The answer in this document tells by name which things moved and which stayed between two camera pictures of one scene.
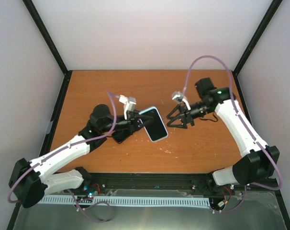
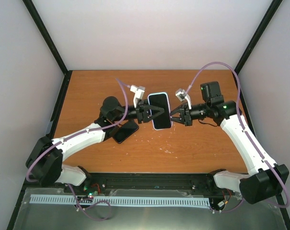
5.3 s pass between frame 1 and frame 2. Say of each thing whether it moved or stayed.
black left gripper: moved
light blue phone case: moved
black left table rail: stayed
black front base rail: stayed
